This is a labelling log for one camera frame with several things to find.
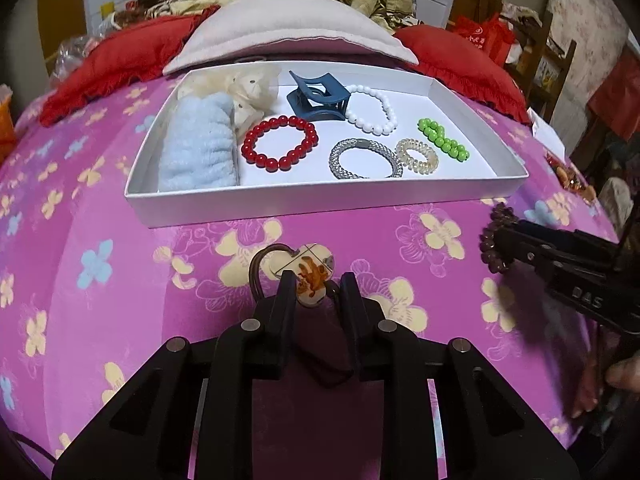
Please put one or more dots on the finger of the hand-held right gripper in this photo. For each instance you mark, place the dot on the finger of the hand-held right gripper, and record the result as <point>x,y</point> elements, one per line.
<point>540,239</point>
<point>530,262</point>

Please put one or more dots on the white card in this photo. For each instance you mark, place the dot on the white card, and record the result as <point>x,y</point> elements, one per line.
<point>547,132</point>

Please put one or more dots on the red cloth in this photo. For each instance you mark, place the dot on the red cloth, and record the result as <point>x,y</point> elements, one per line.
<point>617,95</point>

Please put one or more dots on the blue hair claw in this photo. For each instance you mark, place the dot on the blue hair claw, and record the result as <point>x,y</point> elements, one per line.
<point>320,105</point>

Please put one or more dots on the clear plastic bags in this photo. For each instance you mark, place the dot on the clear plastic bags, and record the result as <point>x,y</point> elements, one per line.
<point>75,57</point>

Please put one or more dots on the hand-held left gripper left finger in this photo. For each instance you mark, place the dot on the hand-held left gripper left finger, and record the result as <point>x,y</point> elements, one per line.
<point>286,300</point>

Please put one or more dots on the red ruffled pillow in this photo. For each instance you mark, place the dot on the red ruffled pillow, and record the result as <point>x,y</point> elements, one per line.
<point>120,60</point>
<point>460,65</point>

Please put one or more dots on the white shallow cardboard box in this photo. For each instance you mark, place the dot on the white shallow cardboard box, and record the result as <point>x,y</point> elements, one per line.
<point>300,180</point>

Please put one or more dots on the orange plastic basket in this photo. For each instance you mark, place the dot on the orange plastic basket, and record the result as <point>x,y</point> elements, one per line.
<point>5,130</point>

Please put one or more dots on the person's right hand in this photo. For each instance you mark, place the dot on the person's right hand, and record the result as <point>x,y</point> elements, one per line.
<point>624,375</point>

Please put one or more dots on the wooden chair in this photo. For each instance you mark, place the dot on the wooden chair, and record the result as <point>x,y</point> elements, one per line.
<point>555,55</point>

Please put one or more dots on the white pillow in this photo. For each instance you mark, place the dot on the white pillow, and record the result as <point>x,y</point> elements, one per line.
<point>285,30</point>

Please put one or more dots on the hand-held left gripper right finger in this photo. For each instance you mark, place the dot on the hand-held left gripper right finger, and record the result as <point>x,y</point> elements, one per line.
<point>352,305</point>

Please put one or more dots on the red shopping bag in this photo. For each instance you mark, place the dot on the red shopping bag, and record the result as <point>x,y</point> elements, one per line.
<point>482,37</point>

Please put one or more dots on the light blue fluffy scrunchie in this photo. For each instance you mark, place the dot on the light blue fluffy scrunchie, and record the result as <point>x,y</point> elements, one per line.
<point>197,150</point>

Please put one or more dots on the cream dotted mesh scrunchie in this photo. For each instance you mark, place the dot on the cream dotted mesh scrunchie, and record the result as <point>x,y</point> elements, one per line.
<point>250,85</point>

